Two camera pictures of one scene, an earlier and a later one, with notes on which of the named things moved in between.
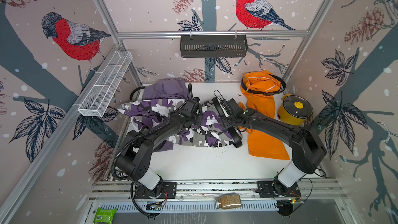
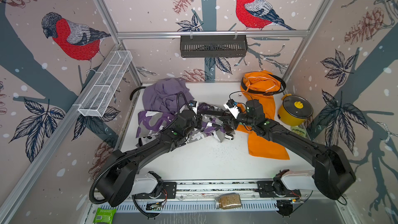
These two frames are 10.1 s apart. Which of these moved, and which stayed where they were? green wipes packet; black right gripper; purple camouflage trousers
Moved: purple camouflage trousers
Stayed: green wipes packet; black right gripper
